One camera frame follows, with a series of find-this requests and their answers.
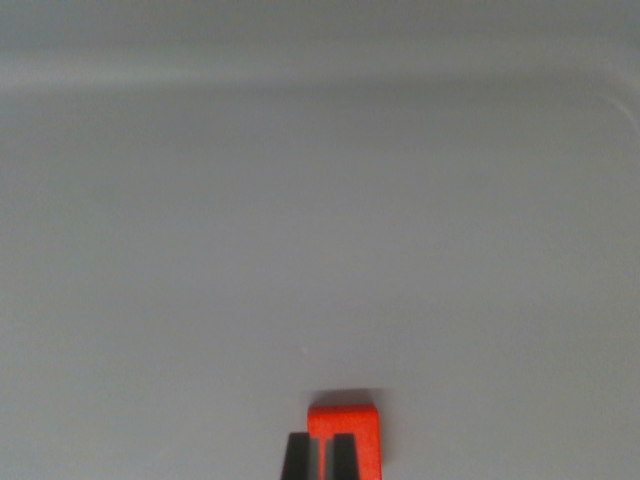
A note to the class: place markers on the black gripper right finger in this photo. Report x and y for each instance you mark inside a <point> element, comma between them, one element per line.
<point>345,460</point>

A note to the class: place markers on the red cube block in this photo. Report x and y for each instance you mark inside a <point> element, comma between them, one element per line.
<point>367,440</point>

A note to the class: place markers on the white plastic bin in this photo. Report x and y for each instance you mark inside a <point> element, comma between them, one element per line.
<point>250,200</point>

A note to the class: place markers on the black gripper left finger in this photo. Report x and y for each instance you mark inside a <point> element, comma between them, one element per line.
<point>297,460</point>

